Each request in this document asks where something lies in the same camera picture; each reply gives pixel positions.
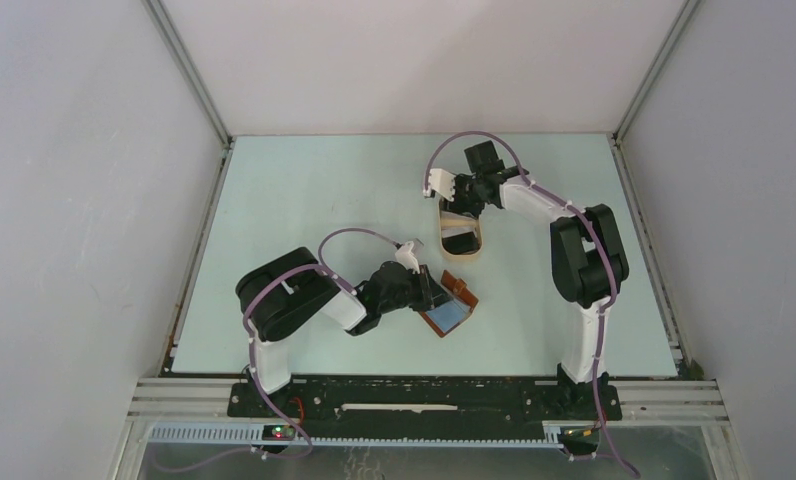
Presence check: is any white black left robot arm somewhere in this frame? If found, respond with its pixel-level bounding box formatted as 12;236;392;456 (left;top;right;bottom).
235;247;456;417

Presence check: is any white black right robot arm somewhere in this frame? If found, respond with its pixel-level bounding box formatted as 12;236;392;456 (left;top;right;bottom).
423;134;629;418

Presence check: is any brown leather card holder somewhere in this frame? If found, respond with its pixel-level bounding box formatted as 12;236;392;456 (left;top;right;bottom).
419;270;479;338

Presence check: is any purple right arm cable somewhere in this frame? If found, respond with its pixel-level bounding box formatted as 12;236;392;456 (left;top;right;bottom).
424;131;641;478

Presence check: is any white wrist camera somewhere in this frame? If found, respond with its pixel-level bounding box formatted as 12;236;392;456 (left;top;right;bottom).
394;239;424;274
422;168;456;201

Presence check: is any black card in tray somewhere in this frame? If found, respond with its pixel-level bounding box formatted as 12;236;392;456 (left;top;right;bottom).
442;231;481;256

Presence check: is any aluminium frame rail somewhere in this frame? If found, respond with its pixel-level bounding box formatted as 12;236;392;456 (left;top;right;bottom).
126;377;731;452

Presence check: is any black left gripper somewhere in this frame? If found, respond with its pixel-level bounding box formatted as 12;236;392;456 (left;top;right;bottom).
378;263;452;314

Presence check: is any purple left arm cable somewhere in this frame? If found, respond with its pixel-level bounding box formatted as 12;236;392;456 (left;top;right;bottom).
240;227;406;392

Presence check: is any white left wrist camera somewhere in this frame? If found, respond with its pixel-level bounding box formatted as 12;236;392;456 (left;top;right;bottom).
394;239;424;274

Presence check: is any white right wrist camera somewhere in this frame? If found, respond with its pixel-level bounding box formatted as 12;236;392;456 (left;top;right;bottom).
422;168;456;201

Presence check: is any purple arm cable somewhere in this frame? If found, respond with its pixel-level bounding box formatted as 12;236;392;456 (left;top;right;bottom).
424;131;641;478
240;227;406;392

